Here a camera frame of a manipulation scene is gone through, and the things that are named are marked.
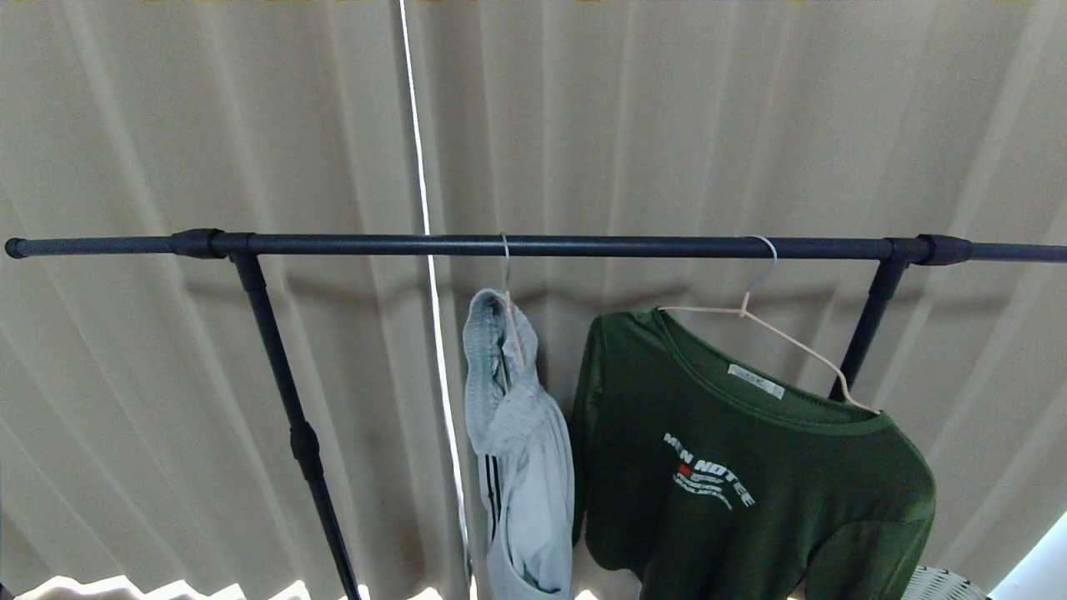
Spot beige curtain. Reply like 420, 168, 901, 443
0, 0, 1067, 600

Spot pale grey shorts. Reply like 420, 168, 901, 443
463, 288, 576, 600

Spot pink clothes hanger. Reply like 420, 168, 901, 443
659, 236, 881, 415
498, 233, 529, 393

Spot black clothes rack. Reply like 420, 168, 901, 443
4, 228, 1067, 600

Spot green garment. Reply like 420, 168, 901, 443
571, 308, 937, 600

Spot white laundry basket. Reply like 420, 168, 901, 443
900, 566, 993, 600

